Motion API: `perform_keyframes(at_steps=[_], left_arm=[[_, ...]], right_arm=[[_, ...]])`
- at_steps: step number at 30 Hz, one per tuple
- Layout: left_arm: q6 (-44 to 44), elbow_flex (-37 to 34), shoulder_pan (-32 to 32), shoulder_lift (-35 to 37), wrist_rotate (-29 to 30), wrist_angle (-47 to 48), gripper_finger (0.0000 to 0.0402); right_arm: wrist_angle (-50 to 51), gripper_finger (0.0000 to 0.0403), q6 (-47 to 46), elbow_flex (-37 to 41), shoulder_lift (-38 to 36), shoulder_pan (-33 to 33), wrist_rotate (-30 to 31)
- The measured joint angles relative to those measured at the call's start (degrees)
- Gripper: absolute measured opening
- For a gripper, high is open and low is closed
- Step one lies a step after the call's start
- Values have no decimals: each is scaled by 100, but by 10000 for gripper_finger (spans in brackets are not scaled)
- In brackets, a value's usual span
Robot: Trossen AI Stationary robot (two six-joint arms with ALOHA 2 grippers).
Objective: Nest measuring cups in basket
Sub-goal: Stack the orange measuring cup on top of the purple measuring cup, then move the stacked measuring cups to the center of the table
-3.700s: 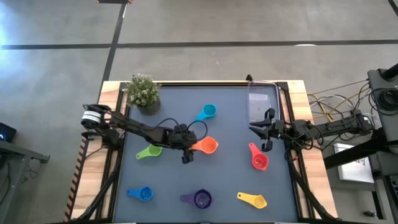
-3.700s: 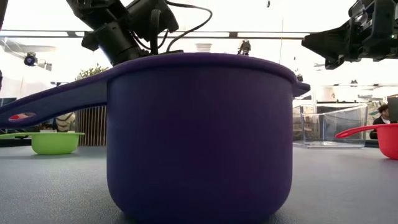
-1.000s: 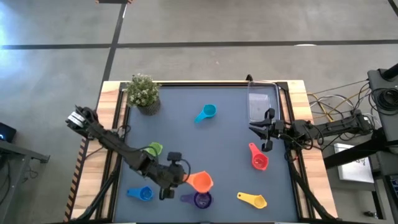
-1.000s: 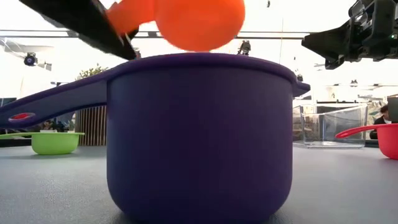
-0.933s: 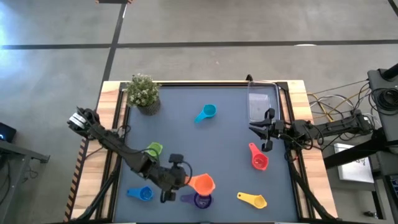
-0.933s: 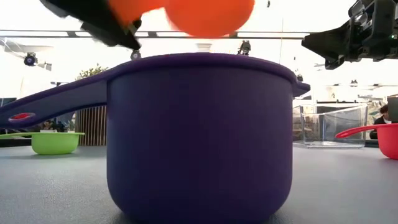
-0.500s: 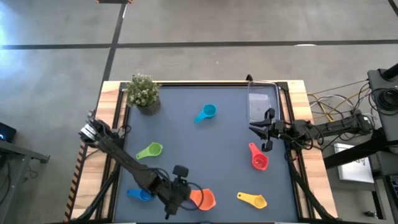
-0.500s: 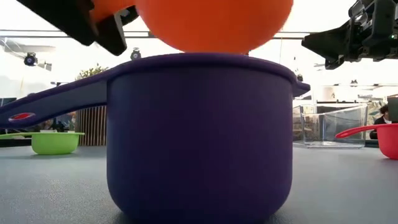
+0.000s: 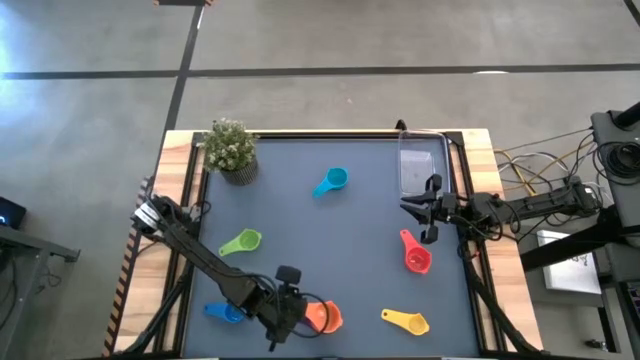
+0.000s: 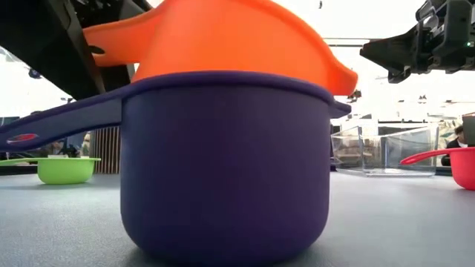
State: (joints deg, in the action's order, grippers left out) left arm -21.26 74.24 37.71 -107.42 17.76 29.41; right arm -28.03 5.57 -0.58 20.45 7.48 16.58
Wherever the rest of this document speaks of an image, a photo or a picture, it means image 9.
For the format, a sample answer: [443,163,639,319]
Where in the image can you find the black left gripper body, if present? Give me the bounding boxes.
[252,284,310,346]

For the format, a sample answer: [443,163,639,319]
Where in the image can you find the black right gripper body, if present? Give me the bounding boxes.
[429,191,475,226]

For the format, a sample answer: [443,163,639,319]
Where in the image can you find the red measuring cup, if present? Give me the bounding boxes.
[399,228,433,276]

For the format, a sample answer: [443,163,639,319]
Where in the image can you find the orange measuring cup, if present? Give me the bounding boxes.
[303,299,345,335]

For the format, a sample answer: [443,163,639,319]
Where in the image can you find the blue measuring cup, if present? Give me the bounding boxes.
[203,301,246,325]

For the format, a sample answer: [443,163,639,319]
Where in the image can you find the green measuring cup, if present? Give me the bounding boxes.
[218,228,263,258]

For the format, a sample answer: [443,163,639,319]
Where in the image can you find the teal measuring cup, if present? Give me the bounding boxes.
[312,166,350,199]

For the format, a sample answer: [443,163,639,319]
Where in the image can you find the yellow measuring cup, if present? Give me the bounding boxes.
[380,307,431,337]

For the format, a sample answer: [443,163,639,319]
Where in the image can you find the clear plastic container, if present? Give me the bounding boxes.
[397,128,451,197]

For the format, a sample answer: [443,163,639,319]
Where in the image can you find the grey-blue table mat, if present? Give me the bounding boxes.
[182,137,482,359]

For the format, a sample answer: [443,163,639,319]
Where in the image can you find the black crossbar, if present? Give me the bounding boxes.
[519,219,621,274]

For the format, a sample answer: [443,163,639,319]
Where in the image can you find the white board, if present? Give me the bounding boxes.
[535,228,604,296]

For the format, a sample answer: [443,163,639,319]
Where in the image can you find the black yellow hazard tape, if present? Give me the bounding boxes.
[102,174,152,357]

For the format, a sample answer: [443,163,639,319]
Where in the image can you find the potted plant ribbed grey pot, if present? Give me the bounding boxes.
[198,117,261,187]

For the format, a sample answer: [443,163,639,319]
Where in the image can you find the grey metal stand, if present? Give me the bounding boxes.
[589,102,640,241]

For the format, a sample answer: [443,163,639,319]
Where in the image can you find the black equipment rack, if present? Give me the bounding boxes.
[597,239,640,360]

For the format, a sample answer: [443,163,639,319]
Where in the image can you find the black device blue light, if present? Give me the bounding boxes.
[0,196,28,230]

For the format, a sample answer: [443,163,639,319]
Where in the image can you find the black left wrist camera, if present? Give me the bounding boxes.
[274,264,303,287]

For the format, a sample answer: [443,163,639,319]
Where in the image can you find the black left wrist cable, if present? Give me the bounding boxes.
[287,292,332,340]

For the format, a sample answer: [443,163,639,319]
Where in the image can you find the yellow cable with plug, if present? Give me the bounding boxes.
[494,147,596,199]

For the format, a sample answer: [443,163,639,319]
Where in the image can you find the black aluminium frame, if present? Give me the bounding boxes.
[102,129,549,360]

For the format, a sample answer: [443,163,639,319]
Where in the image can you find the coiled black cable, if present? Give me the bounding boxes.
[597,141,640,186]

